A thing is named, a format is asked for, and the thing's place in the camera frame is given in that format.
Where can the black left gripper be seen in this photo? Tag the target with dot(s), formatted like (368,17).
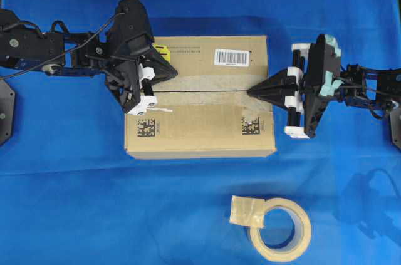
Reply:
(129,82)

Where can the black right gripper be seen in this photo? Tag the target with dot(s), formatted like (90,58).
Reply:
(305,107)

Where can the brown cardboard box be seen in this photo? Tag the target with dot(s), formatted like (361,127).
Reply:
(205,111)

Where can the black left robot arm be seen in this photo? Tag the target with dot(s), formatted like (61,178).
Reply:
(128,59)

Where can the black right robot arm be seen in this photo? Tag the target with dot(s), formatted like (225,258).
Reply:
(378,91)

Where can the beige packing tape roll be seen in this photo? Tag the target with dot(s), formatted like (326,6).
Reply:
(278,229)

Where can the blue table cloth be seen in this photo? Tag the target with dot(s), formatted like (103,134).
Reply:
(70,194)

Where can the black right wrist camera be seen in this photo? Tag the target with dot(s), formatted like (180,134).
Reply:
(324,65)

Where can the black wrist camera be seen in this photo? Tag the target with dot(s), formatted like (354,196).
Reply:
(131,33)
(324,65)

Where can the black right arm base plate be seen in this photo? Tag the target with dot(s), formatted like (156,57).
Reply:
(395,122)

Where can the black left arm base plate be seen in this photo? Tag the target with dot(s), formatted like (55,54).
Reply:
(7,103)

